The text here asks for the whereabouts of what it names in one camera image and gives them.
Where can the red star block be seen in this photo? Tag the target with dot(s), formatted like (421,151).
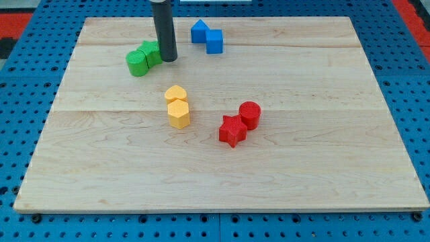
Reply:
(232,130)

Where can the yellow heart block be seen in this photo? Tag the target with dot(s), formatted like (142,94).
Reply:
(175,92)

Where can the green star block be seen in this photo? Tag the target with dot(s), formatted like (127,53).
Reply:
(151,52)

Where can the light wooden board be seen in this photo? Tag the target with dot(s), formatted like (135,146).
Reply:
(326,141)

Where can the blue pentagon block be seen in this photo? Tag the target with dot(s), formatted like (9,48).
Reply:
(198,32)

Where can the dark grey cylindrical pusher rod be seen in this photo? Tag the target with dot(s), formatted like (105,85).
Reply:
(164,26)

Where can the yellow hexagon block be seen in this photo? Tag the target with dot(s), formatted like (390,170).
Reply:
(178,114)

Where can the red circle block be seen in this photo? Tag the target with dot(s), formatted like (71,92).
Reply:
(250,113)

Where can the green circle block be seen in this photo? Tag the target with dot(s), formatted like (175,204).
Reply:
(137,64)

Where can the blue cube block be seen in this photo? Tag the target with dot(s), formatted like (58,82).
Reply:
(214,42)

